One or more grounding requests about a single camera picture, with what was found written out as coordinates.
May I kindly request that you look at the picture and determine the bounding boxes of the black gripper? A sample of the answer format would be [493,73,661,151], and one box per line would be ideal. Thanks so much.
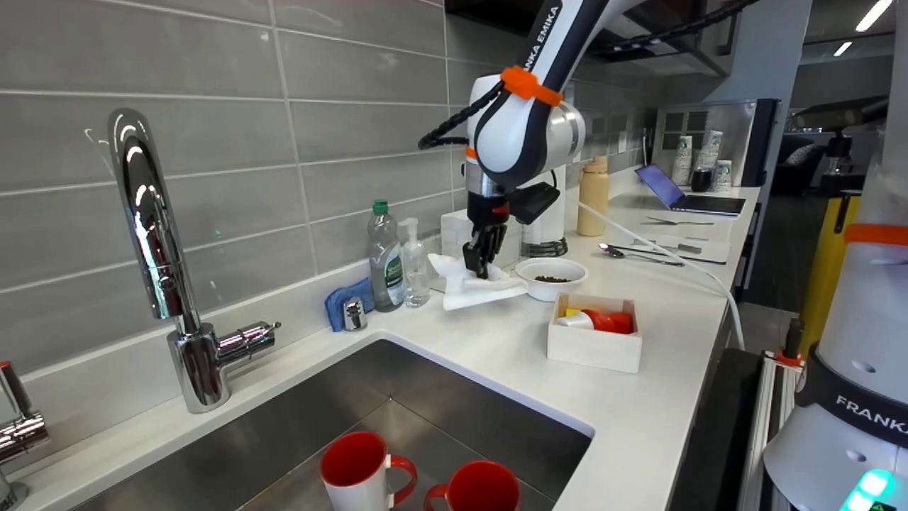
[461,172,520,280]

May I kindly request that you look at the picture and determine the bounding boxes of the white paper towel roll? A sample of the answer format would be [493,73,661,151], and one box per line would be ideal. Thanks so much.
[520,166,570,249]

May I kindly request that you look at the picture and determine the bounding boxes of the stack of folded napkins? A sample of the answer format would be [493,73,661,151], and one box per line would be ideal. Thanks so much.
[438,207,478,257]

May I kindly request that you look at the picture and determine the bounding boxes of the clear hand sanitiser bottle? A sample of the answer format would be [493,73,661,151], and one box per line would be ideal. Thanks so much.
[401,216,434,310]

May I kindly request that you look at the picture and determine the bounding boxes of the white bowl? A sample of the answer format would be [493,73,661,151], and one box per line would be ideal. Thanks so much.
[513,254,594,302]

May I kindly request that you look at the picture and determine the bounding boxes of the green capped water bottle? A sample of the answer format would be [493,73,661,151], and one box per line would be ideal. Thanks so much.
[363,197,408,314]

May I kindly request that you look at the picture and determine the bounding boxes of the tan plastic bottle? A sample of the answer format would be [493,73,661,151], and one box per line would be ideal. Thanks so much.
[577,152,612,241]

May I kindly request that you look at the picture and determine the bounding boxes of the red toy tomato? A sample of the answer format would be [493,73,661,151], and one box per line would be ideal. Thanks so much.
[578,302,638,337]

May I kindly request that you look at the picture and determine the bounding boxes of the white tray with red items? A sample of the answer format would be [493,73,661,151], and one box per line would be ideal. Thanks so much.
[544,291,647,376]

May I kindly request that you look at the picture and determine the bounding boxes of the blue sponge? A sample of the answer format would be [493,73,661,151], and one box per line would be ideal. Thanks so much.
[322,276,380,334]

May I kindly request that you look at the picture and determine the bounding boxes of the black spoon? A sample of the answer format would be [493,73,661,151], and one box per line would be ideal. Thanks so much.
[598,237,691,270]

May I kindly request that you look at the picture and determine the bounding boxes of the stainless steel sink basin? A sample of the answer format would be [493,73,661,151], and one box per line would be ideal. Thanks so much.
[68,334,595,511]

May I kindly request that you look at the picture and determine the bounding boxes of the open laptop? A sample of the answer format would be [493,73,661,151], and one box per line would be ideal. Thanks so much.
[634,161,749,217]

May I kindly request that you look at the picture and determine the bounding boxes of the white background bottle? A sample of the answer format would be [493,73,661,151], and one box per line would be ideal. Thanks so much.
[671,134,695,189]
[692,128,729,193]

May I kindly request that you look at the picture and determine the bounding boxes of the red and white mug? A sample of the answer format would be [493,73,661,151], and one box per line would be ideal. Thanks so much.
[319,429,424,511]
[421,456,525,511]

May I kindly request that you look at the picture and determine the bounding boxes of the tall chrome kitchen faucet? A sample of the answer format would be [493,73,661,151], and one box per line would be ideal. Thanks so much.
[106,105,285,417]

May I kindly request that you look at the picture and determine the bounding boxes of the small chrome tap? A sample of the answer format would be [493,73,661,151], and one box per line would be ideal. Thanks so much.
[0,356,55,511]

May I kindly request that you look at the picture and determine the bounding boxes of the black wire towel holder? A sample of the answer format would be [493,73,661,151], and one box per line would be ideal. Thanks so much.
[517,237,574,261]

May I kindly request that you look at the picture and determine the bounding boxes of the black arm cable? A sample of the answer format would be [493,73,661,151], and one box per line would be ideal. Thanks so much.
[417,81,506,152]

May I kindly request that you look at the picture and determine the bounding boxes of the white cable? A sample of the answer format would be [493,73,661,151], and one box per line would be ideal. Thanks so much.
[574,197,749,351]

